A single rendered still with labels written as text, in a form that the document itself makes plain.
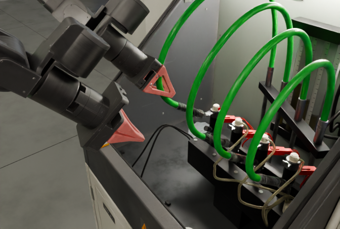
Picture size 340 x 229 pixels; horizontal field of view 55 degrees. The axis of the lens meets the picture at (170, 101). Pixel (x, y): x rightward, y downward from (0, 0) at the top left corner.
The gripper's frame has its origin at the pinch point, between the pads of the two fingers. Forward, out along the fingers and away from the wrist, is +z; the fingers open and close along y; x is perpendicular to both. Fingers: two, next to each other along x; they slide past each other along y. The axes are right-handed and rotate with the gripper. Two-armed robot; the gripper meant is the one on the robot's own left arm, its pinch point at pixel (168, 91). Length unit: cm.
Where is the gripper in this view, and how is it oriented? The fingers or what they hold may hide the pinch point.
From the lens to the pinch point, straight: 71.5
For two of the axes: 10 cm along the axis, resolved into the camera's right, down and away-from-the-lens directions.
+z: 6.9, 5.5, 4.7
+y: -3.7, -2.9, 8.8
